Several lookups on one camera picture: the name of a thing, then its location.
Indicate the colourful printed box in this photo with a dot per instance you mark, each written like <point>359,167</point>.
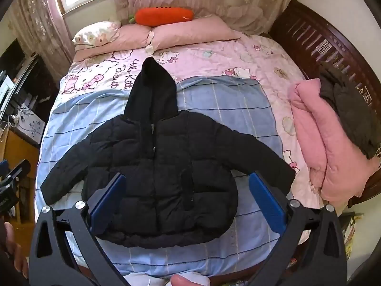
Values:
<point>351,232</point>

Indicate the orange carrot plush toy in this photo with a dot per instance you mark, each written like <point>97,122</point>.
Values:
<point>165,15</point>

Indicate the white cloth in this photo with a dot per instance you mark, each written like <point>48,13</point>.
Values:
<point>143,280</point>

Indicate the black hooded puffer jacket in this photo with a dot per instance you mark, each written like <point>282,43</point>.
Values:
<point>166,166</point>

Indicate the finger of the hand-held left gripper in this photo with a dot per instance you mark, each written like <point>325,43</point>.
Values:
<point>18,169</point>

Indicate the dark wooden headboard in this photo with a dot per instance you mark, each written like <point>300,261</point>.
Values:
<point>324,41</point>

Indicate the white floral pillow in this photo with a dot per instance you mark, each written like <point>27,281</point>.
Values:
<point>93,32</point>

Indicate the wooden desk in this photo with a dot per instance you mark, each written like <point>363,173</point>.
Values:
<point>18,152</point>

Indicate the dark grey garment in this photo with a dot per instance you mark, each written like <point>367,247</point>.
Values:
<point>348,107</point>

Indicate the pink cartoon print bedsheet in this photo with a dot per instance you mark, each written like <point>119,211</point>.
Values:
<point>247,56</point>

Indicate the pink curtain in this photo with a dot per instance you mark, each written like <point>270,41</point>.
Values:
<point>56,15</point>

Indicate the floral lace curtain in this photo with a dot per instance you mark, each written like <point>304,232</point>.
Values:
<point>238,0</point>

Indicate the pink folded quilt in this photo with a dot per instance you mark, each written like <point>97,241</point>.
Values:
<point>193,32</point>
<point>330,143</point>

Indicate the pink pillow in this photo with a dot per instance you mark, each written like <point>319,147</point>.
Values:
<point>128,37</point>

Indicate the blue checked blanket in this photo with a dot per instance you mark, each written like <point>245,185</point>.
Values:
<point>226,107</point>

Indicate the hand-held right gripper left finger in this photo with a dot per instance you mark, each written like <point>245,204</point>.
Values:
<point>108,198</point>

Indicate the white flower print box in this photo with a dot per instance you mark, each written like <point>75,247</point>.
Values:
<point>31,125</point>

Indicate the person's right hand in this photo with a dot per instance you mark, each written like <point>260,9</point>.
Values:
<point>189,281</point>

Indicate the person's left hand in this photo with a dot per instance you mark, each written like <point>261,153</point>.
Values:
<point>16,250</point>

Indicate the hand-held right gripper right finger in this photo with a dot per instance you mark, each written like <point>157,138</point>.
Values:
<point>268,198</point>

